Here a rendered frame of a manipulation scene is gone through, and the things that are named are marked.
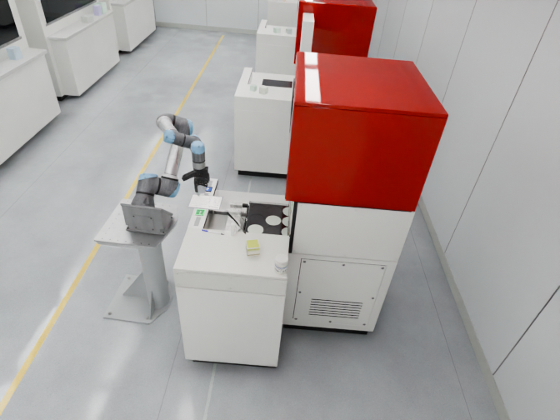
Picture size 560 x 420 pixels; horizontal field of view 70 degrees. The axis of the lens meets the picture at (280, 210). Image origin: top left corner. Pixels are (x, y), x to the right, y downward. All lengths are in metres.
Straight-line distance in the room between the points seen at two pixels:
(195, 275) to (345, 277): 1.00
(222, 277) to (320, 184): 0.74
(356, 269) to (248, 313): 0.75
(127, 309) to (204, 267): 1.25
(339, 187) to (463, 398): 1.75
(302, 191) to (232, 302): 0.76
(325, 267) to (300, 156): 0.84
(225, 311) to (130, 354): 0.94
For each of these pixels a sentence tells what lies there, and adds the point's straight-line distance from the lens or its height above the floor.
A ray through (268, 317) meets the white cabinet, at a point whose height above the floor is 0.61.
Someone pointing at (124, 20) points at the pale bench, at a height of 0.63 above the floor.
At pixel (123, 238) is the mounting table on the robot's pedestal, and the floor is 0.82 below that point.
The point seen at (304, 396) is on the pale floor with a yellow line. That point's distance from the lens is 2.91.
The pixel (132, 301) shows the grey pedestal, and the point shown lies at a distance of 3.40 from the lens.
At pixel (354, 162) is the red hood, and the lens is 2.14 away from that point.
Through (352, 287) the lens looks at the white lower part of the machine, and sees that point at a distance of 2.77.
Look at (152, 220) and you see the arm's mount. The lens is 2.62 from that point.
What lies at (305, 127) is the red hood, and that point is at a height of 1.69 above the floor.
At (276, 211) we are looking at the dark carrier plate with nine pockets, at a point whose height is 0.90.
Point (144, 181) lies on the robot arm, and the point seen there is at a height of 1.10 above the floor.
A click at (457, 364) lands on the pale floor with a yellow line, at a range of 3.36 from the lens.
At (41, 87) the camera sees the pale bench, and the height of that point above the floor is 0.53.
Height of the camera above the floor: 2.58
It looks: 38 degrees down
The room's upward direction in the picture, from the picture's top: 5 degrees clockwise
